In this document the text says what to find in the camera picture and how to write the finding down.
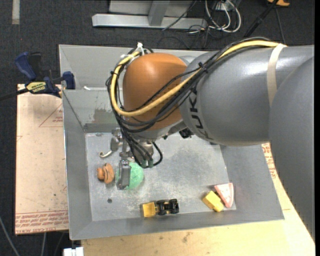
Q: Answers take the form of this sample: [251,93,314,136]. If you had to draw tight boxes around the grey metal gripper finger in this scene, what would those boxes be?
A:
[110,129,124,152]
[116,159,132,190]

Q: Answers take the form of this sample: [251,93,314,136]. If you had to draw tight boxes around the green ball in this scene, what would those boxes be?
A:
[114,161,145,191]

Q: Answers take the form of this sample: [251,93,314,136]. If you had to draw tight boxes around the grey metal bin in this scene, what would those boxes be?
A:
[58,44,285,241]

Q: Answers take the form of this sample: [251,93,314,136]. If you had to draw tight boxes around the yellow toy digger, black wheels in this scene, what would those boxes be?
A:
[142,198,180,218]

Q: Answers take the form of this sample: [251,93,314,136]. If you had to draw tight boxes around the brown cardboard board, red print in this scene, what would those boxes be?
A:
[14,83,278,236]

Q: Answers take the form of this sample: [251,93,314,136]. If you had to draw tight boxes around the yellow block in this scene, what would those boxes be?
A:
[201,190,225,213]

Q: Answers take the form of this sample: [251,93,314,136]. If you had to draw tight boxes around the pink triangular wedge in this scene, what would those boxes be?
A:
[213,182,235,209]

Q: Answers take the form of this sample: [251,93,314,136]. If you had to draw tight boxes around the black cylinder on white bracket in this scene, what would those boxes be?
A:
[178,127,194,139]

